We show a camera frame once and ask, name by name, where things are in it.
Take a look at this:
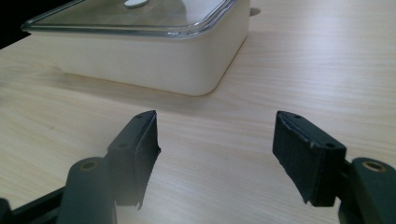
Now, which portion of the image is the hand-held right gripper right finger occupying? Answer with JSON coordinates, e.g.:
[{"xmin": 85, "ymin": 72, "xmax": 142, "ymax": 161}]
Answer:
[{"xmin": 272, "ymin": 110, "xmax": 347, "ymax": 207}]

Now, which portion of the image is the clear lid with white knob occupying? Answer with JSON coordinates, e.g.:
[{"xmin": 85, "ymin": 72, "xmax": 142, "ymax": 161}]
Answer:
[{"xmin": 20, "ymin": 0, "xmax": 240, "ymax": 39}]

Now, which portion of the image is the white square container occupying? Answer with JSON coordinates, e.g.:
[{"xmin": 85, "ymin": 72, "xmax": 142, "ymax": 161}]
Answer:
[{"xmin": 30, "ymin": 0, "xmax": 251, "ymax": 97}]

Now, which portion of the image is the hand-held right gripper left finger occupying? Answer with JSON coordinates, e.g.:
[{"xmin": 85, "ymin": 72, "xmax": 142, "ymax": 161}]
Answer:
[{"xmin": 104, "ymin": 109, "xmax": 162, "ymax": 210}]

